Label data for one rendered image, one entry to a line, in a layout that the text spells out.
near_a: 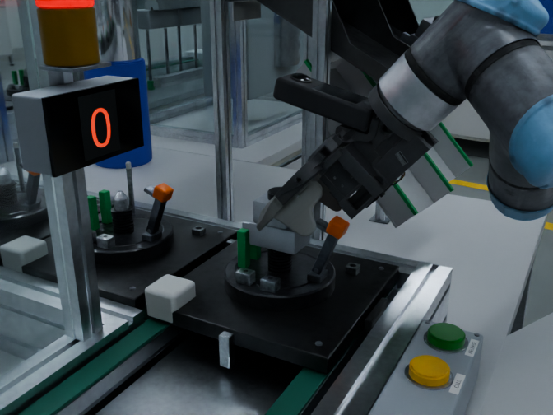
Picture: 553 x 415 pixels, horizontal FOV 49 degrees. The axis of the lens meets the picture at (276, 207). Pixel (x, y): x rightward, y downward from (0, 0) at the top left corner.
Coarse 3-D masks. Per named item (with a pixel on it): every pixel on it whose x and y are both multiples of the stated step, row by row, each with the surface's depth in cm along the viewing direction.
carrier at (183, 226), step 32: (128, 192) 92; (96, 224) 88; (128, 224) 86; (160, 224) 91; (192, 224) 96; (96, 256) 82; (128, 256) 82; (160, 256) 85; (192, 256) 85; (128, 288) 76
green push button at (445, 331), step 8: (432, 328) 67; (440, 328) 67; (448, 328) 67; (456, 328) 67; (432, 336) 66; (440, 336) 66; (448, 336) 66; (456, 336) 66; (464, 336) 66; (432, 344) 66; (440, 344) 65; (448, 344) 65; (456, 344) 65
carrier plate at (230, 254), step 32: (224, 256) 85; (352, 256) 85; (224, 288) 76; (352, 288) 76; (384, 288) 77; (160, 320) 72; (192, 320) 70; (224, 320) 69; (256, 320) 69; (288, 320) 69; (320, 320) 69; (352, 320) 69; (288, 352) 65; (320, 352) 63
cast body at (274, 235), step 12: (276, 192) 72; (264, 204) 72; (252, 228) 74; (264, 228) 73; (276, 228) 72; (288, 228) 72; (252, 240) 75; (264, 240) 74; (276, 240) 73; (288, 240) 72; (300, 240) 73; (288, 252) 73
